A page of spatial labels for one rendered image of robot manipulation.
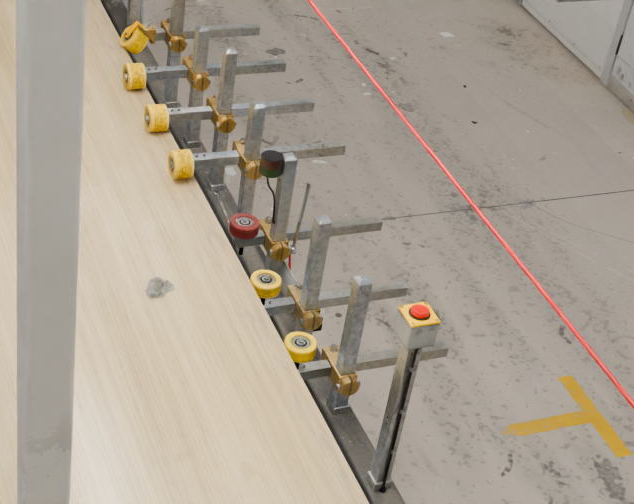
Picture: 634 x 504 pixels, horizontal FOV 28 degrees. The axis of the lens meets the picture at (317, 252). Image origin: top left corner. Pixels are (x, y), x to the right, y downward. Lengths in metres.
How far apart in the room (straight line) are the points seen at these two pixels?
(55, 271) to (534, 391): 3.41
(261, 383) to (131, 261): 0.53
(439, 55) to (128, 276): 3.57
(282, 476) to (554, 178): 3.20
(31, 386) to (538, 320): 3.65
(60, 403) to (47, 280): 0.16
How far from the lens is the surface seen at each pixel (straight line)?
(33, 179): 1.12
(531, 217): 5.35
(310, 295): 3.21
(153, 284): 3.12
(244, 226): 3.37
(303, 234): 3.47
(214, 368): 2.93
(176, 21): 4.12
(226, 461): 2.72
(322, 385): 3.23
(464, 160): 5.62
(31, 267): 1.17
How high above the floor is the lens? 2.85
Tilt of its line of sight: 36 degrees down
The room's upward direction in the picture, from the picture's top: 10 degrees clockwise
